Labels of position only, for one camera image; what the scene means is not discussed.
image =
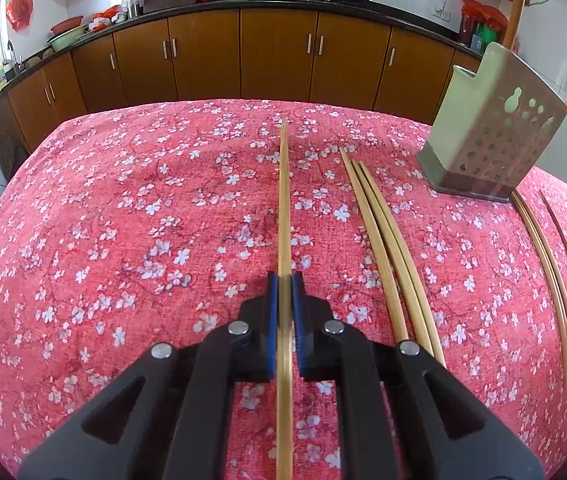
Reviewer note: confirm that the red basin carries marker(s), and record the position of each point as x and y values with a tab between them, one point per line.
67	24

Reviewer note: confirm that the white wall socket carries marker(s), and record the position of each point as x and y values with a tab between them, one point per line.
443	13

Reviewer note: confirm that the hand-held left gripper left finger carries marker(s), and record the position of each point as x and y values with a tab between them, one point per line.
273	310

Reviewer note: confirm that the black kitchen countertop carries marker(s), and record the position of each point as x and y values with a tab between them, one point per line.
243	4

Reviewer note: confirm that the metal faucet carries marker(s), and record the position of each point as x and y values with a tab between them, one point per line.
11	52

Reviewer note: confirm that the red floral tablecloth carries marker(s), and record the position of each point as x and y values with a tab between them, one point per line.
113	210

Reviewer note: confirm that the metal and glass containers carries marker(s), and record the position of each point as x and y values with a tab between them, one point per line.
134	2

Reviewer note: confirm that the red bag with white items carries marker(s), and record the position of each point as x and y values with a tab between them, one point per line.
105	16

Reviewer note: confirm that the yellow green box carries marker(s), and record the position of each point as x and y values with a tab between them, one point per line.
0	77

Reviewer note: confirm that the green basin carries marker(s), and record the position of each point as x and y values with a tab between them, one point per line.
65	39

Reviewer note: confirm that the red bag with green bottles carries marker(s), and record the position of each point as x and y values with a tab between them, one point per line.
481	25

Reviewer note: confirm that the pale green perforated chopstick holder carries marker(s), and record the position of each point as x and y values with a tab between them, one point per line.
463	110

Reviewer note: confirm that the brown wooden base cabinets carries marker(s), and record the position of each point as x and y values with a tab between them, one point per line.
273	55

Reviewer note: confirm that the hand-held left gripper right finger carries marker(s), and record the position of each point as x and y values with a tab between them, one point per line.
297	310

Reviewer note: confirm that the red plastic bag on hook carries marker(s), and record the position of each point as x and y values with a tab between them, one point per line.
20	10

